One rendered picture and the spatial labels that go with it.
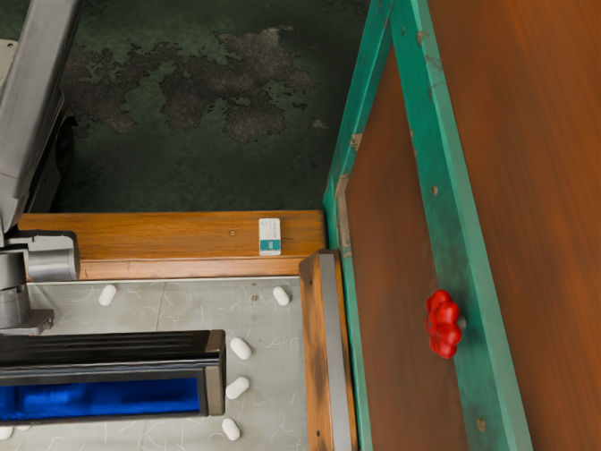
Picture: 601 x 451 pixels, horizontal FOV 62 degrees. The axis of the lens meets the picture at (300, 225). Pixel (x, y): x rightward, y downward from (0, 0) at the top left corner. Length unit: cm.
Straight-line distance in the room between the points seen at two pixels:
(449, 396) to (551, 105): 23
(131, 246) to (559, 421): 72
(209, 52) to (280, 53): 29
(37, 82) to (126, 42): 156
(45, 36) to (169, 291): 41
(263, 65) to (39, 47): 149
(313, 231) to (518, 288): 60
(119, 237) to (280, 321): 30
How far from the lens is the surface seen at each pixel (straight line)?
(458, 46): 39
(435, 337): 33
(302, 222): 88
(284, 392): 82
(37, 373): 48
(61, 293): 91
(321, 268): 74
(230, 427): 79
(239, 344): 81
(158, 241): 88
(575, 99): 26
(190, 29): 230
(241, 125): 195
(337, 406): 70
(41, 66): 74
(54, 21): 74
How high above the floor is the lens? 155
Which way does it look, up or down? 63 degrees down
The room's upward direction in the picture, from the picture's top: 10 degrees clockwise
